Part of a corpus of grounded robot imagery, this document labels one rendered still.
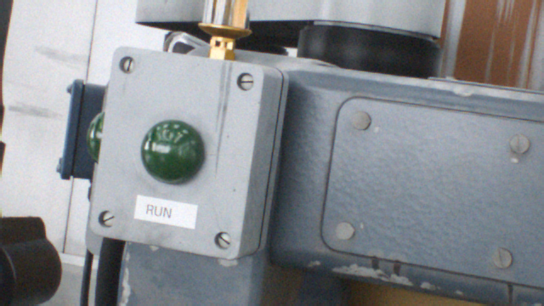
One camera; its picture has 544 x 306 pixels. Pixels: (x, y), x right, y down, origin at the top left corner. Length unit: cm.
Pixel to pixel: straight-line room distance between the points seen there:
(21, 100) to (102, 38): 60
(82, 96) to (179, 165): 53
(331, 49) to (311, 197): 14
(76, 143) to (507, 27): 40
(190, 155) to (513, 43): 57
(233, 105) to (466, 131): 11
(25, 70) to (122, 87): 595
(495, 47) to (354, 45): 39
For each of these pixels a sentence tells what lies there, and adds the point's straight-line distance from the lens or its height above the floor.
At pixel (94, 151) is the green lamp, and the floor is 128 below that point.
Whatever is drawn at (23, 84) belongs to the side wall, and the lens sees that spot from 648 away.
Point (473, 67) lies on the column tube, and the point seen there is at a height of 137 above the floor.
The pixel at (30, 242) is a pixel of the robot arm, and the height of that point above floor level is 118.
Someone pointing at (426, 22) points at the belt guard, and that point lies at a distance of 68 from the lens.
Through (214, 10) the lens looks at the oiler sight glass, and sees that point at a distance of 59.
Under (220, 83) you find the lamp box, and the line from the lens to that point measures 51.
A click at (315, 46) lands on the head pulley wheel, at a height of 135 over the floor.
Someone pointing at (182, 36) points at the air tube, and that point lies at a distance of 68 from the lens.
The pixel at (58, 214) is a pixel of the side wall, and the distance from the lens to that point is 639.
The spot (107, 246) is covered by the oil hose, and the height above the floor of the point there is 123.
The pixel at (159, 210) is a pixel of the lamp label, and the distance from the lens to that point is 52.
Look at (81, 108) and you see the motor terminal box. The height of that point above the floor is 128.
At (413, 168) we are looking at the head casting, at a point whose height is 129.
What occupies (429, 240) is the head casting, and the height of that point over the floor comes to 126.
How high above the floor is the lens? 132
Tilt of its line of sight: 3 degrees down
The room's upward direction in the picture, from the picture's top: 8 degrees clockwise
